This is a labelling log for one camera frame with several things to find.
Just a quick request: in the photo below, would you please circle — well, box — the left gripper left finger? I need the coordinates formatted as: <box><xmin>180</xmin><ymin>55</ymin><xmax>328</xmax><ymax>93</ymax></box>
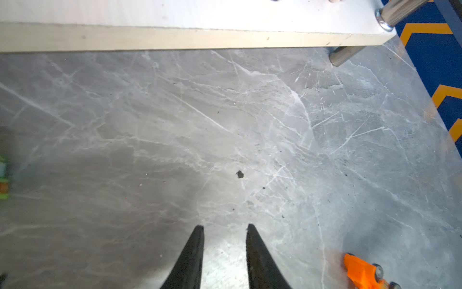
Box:
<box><xmin>161</xmin><ymin>225</ymin><xmax>205</xmax><ymax>289</ymax></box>

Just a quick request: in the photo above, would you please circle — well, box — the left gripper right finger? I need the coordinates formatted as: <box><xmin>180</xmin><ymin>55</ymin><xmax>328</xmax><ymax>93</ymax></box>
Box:
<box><xmin>246</xmin><ymin>224</ymin><xmax>291</xmax><ymax>289</ymax></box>

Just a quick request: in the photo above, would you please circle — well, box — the orange round toy car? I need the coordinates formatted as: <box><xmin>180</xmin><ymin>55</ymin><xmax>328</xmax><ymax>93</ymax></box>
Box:
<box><xmin>344</xmin><ymin>253</ymin><xmax>402</xmax><ymax>289</ymax></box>

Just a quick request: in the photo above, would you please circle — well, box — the orange green wheeled toy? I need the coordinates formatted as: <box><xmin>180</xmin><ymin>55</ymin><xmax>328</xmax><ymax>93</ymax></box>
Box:
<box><xmin>0</xmin><ymin>156</ymin><xmax>9</xmax><ymax>200</ymax></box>

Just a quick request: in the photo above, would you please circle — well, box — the white two-tier shelf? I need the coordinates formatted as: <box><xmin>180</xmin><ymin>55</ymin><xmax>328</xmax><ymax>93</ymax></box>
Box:
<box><xmin>1</xmin><ymin>1</ymin><xmax>423</xmax><ymax>53</ymax></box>

